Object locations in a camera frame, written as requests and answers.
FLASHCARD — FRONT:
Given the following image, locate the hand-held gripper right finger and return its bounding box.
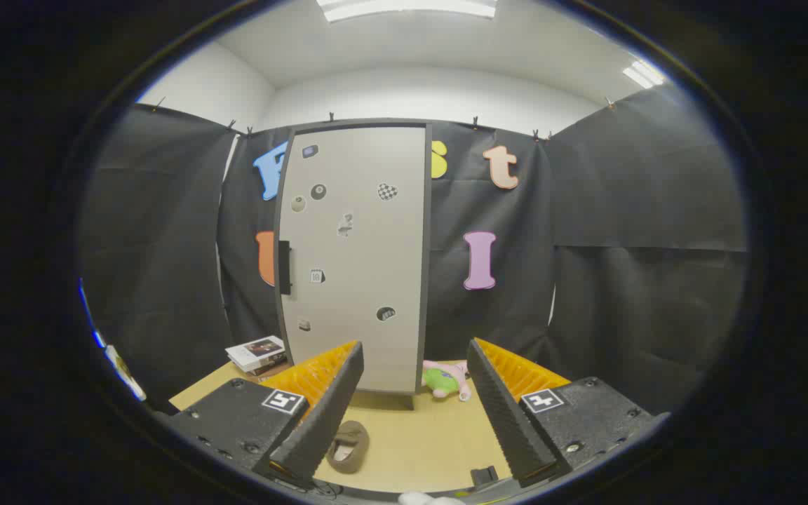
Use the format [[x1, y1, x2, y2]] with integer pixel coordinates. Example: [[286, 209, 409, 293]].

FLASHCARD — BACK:
[[466, 337, 671, 490]]

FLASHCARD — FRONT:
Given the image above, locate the brown fuzzy shoe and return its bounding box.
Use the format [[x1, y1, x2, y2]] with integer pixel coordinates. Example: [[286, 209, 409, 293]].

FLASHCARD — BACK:
[[325, 419, 370, 474]]

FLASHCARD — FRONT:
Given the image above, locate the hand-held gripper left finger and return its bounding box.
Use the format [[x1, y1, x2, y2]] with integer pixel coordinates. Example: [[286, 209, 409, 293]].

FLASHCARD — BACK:
[[159, 340, 365, 492]]

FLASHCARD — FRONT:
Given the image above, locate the blue and white panel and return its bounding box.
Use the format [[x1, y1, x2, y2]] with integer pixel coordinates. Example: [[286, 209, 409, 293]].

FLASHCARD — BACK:
[[80, 279, 107, 349]]

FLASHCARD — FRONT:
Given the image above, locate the green and pink plush toy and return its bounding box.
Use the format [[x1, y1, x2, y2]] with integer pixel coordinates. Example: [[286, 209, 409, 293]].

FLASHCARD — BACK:
[[422, 360, 473, 402]]

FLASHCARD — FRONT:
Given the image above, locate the colourful printed sheet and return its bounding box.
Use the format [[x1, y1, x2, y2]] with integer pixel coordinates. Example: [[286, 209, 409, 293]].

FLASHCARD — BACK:
[[104, 344, 147, 402]]

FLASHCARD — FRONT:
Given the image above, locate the grey shoe cabinet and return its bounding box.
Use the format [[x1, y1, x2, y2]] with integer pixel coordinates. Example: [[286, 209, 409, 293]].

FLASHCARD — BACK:
[[274, 119, 434, 411]]

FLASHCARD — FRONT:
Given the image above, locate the black backdrop cloth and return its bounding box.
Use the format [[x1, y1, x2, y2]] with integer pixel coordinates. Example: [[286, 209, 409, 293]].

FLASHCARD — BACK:
[[80, 84, 748, 415]]

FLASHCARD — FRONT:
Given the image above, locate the small ceiling light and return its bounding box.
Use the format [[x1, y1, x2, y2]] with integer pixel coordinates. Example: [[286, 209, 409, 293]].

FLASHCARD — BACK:
[[621, 60, 666, 90]]

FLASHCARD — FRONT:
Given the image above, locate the long ceiling light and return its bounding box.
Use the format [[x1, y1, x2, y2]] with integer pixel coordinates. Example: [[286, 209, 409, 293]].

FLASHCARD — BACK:
[[316, 0, 497, 23]]

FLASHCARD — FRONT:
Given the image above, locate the white book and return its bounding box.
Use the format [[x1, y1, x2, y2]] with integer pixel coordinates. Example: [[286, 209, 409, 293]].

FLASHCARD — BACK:
[[225, 335, 285, 371]]

